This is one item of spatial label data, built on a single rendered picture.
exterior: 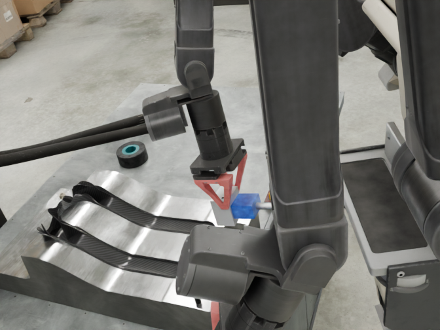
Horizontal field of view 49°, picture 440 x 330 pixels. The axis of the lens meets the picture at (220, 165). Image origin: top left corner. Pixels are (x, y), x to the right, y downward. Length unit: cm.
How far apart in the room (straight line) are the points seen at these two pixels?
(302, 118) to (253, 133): 100
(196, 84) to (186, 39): 7
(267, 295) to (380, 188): 35
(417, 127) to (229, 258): 19
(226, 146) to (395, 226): 29
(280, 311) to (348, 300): 145
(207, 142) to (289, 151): 44
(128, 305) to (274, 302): 47
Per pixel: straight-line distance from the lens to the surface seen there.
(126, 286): 90
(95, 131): 143
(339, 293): 195
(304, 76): 34
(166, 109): 78
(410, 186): 46
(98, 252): 96
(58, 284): 99
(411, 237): 70
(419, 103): 38
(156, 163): 131
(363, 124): 283
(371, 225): 71
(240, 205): 85
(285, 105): 35
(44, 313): 105
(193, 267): 45
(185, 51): 74
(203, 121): 78
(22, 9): 545
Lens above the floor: 154
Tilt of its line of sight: 36 degrees down
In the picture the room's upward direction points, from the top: 11 degrees counter-clockwise
